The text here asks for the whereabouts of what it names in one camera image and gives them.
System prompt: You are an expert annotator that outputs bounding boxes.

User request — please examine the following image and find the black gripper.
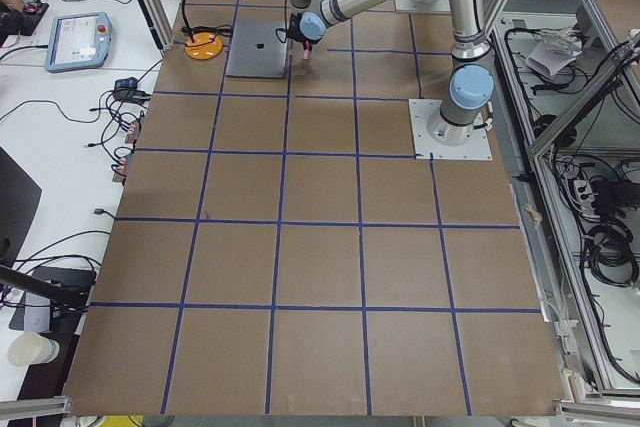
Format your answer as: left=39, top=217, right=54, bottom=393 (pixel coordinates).
left=286, top=13, right=313, bottom=47

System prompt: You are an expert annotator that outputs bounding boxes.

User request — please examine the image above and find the pink marker pen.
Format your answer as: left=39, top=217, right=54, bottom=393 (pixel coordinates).
left=303, top=42, right=313, bottom=60

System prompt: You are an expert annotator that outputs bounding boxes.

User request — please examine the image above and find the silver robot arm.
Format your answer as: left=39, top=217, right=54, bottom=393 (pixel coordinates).
left=283, top=0, right=494, bottom=146

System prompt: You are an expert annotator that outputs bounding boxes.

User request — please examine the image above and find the grey closed laptop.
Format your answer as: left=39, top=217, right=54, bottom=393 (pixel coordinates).
left=226, top=20, right=287, bottom=79

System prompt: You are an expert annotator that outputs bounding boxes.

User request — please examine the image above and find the blue teach pendant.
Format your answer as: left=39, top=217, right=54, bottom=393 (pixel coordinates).
left=44, top=12, right=112, bottom=73

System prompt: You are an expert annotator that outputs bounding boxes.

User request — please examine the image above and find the white paper cup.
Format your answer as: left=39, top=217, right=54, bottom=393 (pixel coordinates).
left=7, top=332, right=60, bottom=367

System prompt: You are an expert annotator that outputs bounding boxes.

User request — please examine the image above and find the black lamp cable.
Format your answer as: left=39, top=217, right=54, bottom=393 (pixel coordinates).
left=164, top=24, right=236, bottom=51

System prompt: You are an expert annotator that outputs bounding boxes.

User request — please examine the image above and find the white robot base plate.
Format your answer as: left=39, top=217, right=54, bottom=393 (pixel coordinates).
left=408, top=99, right=493, bottom=161

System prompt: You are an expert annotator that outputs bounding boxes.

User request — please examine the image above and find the black cable bundle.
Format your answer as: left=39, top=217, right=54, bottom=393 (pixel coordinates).
left=0, top=76, right=154, bottom=151

